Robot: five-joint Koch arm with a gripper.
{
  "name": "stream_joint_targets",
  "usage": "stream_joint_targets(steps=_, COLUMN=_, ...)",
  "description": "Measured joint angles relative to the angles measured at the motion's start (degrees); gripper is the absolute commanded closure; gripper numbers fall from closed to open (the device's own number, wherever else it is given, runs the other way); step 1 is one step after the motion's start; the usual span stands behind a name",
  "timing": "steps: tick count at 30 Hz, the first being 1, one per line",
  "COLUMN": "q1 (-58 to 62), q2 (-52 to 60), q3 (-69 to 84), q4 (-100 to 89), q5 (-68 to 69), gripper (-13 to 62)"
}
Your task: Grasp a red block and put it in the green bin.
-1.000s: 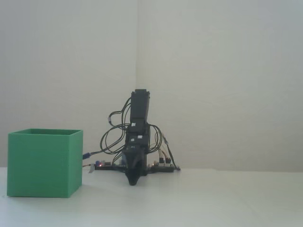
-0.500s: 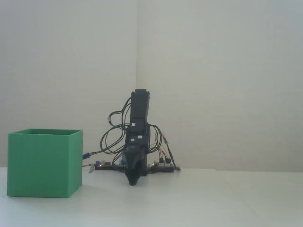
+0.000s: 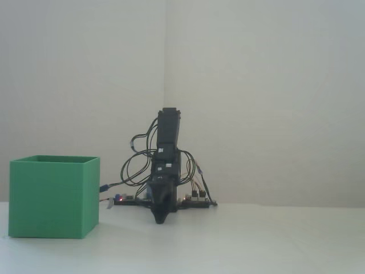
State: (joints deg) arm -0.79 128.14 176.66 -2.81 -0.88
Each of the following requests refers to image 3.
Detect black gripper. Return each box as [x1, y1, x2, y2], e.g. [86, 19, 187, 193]
[147, 162, 180, 225]

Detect green open bin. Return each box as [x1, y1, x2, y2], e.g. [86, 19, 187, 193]
[8, 155, 102, 239]

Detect blue controller circuit board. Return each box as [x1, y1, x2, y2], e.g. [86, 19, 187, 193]
[113, 192, 152, 202]

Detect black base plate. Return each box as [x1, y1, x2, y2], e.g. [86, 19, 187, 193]
[113, 199, 218, 209]

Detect coloured jumper wires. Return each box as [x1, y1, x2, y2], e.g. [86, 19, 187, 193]
[182, 171, 206, 198]

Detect black power cable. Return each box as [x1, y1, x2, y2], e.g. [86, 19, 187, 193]
[197, 167, 218, 207]

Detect black servo cable bundle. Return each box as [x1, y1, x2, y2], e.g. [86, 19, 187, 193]
[109, 116, 201, 199]

